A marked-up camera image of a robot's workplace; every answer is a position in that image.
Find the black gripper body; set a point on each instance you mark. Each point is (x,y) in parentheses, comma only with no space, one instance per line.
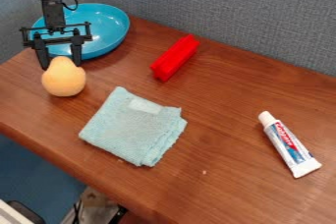
(58,36)

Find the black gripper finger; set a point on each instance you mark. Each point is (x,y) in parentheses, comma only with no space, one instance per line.
(41,50)
(76,42)

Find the blue plate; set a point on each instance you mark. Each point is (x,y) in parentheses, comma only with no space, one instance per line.
(109,25)

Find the yellow foam ball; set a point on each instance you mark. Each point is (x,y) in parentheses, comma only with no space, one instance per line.
(62,79)

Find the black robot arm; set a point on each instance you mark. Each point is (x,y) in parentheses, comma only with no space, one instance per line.
(52,10)

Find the red plastic block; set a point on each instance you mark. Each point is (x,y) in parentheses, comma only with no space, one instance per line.
(173,58)

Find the light blue folded cloth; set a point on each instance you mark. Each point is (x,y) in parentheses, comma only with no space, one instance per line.
(133,128)

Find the beige bag under table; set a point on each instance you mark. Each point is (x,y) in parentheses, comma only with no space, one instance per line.
(93,209)

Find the black chair part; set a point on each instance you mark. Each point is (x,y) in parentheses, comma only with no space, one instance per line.
(25,211)

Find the white object at corner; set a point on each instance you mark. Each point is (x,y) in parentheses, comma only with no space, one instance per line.
(9,216)

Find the white toothpaste tube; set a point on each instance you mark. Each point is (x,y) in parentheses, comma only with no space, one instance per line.
(293,152)

